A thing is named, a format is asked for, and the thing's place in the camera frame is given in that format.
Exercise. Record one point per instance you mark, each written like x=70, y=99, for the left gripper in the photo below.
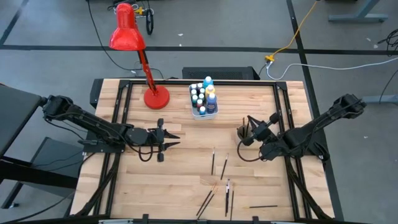
x=153, y=138

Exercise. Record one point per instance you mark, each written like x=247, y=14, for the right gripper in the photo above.
x=262, y=132

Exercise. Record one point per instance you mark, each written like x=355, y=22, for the black paintbrush gold ferrule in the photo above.
x=247, y=133
x=205, y=200
x=243, y=126
x=207, y=203

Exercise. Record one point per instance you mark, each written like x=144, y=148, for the small blue paint bottle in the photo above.
x=202, y=109

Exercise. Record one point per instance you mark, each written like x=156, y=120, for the large blue paint bottle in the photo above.
x=211, y=105

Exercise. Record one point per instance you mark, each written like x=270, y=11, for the small red paint bottle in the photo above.
x=199, y=103

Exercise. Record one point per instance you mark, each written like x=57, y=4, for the small green paint bottle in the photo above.
x=194, y=99

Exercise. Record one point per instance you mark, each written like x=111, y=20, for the thin black paintbrush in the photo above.
x=264, y=206
x=224, y=166
x=213, y=163
x=232, y=205

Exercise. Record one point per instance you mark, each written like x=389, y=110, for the small teal paint bottle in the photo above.
x=193, y=92
x=201, y=96

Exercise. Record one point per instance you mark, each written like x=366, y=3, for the large yellow paint bottle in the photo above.
x=210, y=92

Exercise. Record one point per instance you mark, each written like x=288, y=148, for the small navy paint bottle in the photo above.
x=193, y=86

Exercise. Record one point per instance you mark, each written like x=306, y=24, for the small black paint bottle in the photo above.
x=202, y=90

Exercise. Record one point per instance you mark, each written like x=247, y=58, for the large teal paint bottle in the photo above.
x=207, y=83

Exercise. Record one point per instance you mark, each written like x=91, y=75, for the small maroon paint bottle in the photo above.
x=200, y=85

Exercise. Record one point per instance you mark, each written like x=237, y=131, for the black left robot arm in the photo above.
x=93, y=123

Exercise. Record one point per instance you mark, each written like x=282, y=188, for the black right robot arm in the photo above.
x=317, y=124

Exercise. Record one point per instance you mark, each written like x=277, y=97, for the beige cup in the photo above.
x=240, y=133

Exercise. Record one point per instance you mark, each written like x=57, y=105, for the white plastic bin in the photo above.
x=211, y=117

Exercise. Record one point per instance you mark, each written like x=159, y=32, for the black perforated case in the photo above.
x=217, y=73

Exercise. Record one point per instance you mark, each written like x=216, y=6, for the black paintbrush silver ferrule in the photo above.
x=228, y=196
x=226, y=202

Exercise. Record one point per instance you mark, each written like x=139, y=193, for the red desk lamp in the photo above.
x=127, y=34

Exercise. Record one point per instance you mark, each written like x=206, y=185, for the black wheel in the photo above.
x=149, y=21

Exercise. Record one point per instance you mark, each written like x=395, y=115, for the grey metal desk foot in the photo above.
x=357, y=17
x=379, y=99

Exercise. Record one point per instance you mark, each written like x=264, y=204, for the small yellow fitting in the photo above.
x=139, y=11

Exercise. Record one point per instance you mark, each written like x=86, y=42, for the black side table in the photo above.
x=15, y=115

